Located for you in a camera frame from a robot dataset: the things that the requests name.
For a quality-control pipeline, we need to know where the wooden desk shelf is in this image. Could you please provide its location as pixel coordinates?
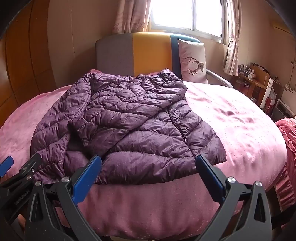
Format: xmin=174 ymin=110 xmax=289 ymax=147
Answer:
xmin=235 ymin=64 xmax=273 ymax=109

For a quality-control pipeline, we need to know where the pink curtain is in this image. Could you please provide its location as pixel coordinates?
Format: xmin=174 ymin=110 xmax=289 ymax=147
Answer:
xmin=113 ymin=0 xmax=152 ymax=34
xmin=224 ymin=0 xmax=242 ymax=76

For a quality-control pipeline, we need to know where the orange wooden wardrobe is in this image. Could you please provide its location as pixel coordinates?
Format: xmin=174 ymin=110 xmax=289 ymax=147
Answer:
xmin=1 ymin=1 xmax=57 ymax=124

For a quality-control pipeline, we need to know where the purple quilted down jacket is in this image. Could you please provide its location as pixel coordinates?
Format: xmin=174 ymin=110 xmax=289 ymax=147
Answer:
xmin=30 ymin=69 xmax=226 ymax=185

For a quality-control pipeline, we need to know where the deer print pillow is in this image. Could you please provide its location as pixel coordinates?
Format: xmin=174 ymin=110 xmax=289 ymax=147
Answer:
xmin=178 ymin=39 xmax=208 ymax=84

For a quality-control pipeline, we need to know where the grey metal bed rail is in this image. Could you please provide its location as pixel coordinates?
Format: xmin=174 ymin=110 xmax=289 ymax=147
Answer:
xmin=206 ymin=69 xmax=234 ymax=89

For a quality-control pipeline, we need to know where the bedroom window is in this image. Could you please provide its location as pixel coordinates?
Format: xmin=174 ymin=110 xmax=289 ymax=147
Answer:
xmin=151 ymin=0 xmax=228 ymax=44

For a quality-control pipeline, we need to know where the grey yellow blue headboard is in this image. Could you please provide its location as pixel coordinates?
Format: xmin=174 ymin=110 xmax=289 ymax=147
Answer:
xmin=95 ymin=32 xmax=200 ymax=78

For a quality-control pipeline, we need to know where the grey bedside cabinet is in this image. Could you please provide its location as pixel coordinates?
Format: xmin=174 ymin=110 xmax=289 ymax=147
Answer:
xmin=271 ymin=99 xmax=295 ymax=122

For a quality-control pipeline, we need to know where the red paper bag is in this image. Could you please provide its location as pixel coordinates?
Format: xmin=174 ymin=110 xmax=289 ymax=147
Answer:
xmin=263 ymin=96 xmax=275 ymax=115

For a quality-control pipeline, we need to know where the pink bed cover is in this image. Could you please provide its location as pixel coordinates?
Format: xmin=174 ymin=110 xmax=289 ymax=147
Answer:
xmin=1 ymin=81 xmax=287 ymax=240

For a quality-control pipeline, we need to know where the pink left curtain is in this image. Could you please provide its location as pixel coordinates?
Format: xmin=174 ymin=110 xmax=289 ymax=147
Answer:
xmin=113 ymin=0 xmax=152 ymax=34

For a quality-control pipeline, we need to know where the pink right curtain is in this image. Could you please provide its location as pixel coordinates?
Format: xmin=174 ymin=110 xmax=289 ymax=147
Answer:
xmin=224 ymin=0 xmax=242 ymax=76

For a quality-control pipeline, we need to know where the red ruffled bedding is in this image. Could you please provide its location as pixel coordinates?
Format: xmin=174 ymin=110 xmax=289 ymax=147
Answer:
xmin=275 ymin=117 xmax=296 ymax=210

